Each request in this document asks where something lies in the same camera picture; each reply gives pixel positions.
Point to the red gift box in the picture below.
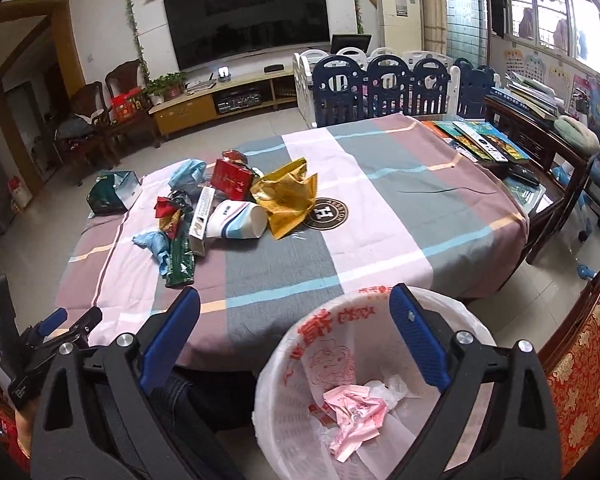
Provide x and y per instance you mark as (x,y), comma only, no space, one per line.
(129,104)

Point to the colourful books on table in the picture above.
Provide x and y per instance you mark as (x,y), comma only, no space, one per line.
(478,141)

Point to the green wafer wrapper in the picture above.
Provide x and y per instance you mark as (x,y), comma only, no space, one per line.
(181,263)

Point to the white lined trash bin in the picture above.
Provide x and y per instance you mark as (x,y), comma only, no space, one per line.
(352,343)

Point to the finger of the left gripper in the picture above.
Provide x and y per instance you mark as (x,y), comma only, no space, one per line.
(77,335)
(51,323)

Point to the grey green cushion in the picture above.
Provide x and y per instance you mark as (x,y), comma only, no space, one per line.
(578,136)

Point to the person's leg in jeans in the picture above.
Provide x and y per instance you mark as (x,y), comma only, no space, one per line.
(194,405)

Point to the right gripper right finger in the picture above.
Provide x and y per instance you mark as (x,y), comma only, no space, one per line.
(423,332)

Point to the white medicine box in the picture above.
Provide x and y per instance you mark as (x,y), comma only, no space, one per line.
(198,226)

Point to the potted green plant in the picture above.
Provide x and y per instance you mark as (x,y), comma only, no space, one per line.
(165,88)

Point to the beige curtain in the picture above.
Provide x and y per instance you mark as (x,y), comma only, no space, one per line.
(435,22)

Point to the navy white baby fence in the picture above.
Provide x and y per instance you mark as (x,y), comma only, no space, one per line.
(350,85)

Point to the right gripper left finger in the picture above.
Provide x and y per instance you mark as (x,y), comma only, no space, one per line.
(163,337)

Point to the white standing air conditioner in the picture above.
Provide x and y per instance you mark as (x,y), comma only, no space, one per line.
(400,25)

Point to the stack of books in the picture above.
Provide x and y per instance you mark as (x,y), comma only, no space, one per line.
(529,96)

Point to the plaid tablecloth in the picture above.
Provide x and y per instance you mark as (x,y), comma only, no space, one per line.
(394,204)

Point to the green tissue box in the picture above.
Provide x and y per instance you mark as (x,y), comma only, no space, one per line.
(114,192)

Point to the white plastic bag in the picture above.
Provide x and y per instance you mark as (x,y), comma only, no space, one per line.
(392,391)

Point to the large black television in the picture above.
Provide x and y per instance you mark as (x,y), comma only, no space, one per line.
(204,30)

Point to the yellow chip bag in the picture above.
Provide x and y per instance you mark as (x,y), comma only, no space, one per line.
(287,194)

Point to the wooden tv cabinet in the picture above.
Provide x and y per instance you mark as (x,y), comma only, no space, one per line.
(217,100)

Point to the pink plastic bag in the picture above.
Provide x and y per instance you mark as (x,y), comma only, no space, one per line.
(359,416)

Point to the dark wooden armchair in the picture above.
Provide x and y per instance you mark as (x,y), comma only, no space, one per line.
(90,134)

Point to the red yellow snack wrapper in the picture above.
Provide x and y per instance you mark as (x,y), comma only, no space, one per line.
(168,214)

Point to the blue cloth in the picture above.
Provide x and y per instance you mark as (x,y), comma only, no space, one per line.
(159,245)

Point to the white blue paper cup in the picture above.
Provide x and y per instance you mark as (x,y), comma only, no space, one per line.
(235,220)

